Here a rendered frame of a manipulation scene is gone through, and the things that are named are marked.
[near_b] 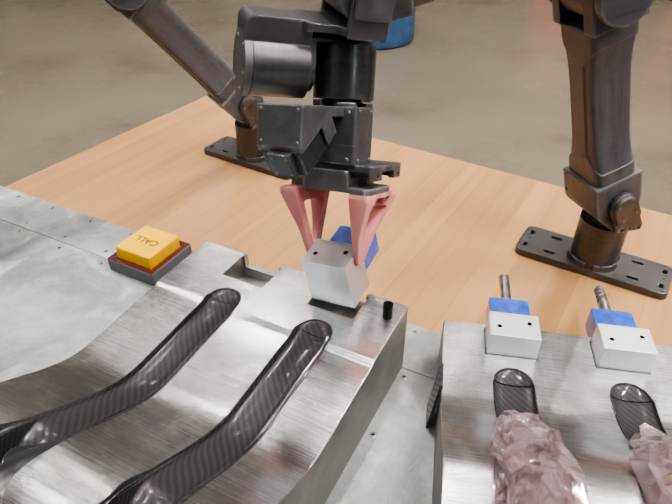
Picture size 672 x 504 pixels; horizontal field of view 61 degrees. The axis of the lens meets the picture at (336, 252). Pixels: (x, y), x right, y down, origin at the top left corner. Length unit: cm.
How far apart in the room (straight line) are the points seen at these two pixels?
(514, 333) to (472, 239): 30
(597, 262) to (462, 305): 20
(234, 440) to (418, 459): 19
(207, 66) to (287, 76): 47
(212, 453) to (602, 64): 53
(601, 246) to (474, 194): 25
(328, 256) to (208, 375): 16
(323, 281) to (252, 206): 40
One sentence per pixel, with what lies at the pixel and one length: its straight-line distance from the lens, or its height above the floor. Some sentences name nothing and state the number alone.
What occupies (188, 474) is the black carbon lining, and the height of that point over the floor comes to 90.
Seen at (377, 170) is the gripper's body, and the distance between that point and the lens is 51.
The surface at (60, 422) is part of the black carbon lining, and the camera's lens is 52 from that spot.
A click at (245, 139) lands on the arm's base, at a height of 85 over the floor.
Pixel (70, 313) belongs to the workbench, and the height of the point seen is 80.
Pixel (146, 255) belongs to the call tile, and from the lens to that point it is 80.
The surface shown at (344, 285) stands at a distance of 56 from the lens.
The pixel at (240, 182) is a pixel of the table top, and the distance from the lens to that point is 102.
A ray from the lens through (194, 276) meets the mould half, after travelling 65.
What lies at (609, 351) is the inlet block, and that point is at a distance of 63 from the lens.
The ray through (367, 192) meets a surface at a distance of 51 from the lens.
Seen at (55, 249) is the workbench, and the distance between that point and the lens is 92.
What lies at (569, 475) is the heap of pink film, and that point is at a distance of 47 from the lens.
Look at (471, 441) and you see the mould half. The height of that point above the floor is 89.
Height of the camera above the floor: 128
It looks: 36 degrees down
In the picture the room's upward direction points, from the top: straight up
